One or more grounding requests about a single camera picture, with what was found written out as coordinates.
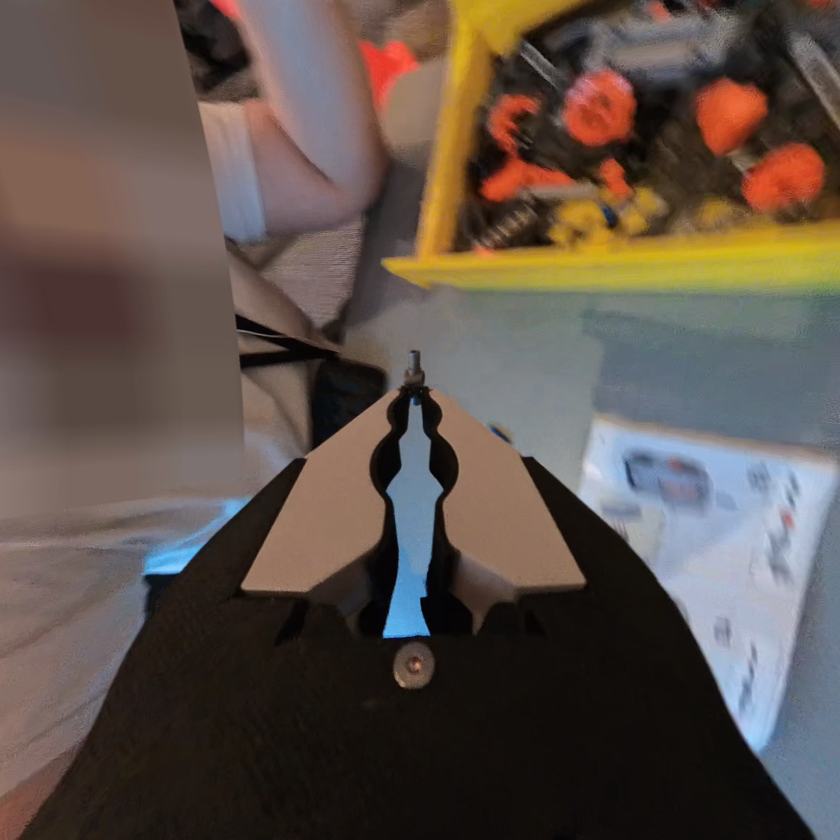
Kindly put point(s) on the yellow plastic bin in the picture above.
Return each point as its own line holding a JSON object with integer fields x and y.
{"x": 590, "y": 266}

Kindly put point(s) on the white instruction booklet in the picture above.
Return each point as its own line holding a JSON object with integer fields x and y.
{"x": 722, "y": 590}

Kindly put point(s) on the small grey axle pin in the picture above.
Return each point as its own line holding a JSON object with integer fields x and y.
{"x": 415, "y": 375}

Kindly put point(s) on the person's left forearm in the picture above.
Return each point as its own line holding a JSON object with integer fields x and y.
{"x": 308, "y": 98}

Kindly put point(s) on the grey desk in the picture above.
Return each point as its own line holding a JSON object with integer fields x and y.
{"x": 512, "y": 367}

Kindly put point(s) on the person's light shirt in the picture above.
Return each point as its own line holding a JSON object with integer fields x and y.
{"x": 65, "y": 623}

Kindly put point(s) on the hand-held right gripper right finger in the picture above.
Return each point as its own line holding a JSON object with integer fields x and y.
{"x": 505, "y": 525}

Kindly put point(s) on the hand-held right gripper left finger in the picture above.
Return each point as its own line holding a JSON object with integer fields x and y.
{"x": 321, "y": 525}

